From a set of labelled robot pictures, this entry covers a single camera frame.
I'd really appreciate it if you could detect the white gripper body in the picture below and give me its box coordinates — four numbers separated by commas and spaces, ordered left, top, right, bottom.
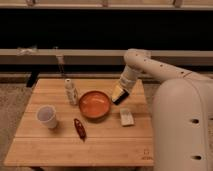
119, 65, 139, 91

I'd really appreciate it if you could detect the yellow black gripper finger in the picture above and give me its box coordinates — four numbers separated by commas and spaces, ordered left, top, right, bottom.
112, 85, 122, 101
113, 89, 129, 105

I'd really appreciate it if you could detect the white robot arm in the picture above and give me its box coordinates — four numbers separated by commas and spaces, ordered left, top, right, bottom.
111, 49, 213, 171

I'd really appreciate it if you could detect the white sponge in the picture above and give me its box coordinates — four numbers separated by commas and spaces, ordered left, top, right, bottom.
120, 108, 134, 126

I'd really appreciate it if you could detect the dark red eraser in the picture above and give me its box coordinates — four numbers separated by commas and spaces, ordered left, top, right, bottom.
74, 119, 86, 140

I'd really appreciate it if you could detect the orange bowl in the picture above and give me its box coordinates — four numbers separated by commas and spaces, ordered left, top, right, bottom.
79, 91, 111, 119

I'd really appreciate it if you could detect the wooden table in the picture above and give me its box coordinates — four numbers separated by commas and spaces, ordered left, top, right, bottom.
4, 79, 153, 167

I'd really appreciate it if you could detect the grey metal rail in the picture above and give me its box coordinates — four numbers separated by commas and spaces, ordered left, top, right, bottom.
0, 49, 213, 66

